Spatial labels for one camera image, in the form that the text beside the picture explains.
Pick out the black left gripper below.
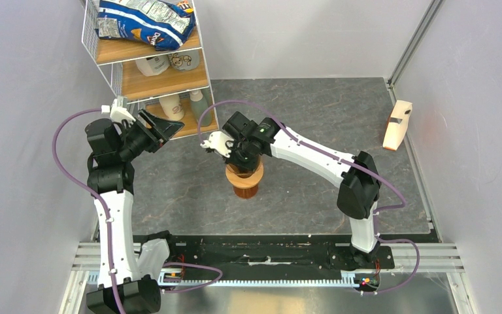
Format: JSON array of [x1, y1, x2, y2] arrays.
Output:
[[116, 108, 184, 161]]

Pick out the round wooden dripper collar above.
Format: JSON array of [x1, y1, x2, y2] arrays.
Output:
[[225, 162, 264, 189]]

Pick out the amber glass carafe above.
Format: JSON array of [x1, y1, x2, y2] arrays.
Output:
[[233, 184, 259, 199]]

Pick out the brown paper coffee filter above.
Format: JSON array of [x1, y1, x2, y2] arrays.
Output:
[[226, 164, 258, 179]]

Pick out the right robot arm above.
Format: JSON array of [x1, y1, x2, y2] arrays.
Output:
[[222, 111, 381, 268]]

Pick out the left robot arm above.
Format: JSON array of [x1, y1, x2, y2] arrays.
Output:
[[85, 109, 185, 313]]

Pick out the brown coffee filter holder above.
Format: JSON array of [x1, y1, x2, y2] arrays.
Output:
[[382, 100, 412, 151]]

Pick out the white paper cup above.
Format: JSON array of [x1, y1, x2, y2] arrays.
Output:
[[159, 94, 185, 121]]

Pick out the green spray bottle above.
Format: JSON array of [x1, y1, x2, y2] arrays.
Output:
[[189, 90, 212, 126]]

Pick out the white jug bottle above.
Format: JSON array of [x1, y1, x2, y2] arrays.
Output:
[[135, 55, 171, 77]]

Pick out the cartoon print white cup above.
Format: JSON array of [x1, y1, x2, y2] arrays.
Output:
[[167, 50, 201, 71]]

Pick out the blue Doritos chip bag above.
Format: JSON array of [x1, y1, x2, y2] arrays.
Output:
[[95, 1, 196, 51]]

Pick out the yellow M&M's candy bag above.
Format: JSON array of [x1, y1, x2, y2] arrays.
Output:
[[176, 1, 193, 13]]

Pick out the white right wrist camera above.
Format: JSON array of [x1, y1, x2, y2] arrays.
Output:
[[200, 131, 235, 158]]

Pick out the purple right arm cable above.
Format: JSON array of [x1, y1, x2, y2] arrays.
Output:
[[197, 99, 421, 296]]

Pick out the white wire shelf rack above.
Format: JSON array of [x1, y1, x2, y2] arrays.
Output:
[[81, 1, 214, 138]]

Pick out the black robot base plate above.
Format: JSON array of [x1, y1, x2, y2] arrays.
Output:
[[133, 231, 395, 281]]

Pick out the slotted cable duct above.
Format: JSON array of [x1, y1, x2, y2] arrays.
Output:
[[158, 271, 380, 290]]

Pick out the aluminium frame rail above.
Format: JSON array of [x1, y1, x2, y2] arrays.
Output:
[[386, 0, 444, 89]]

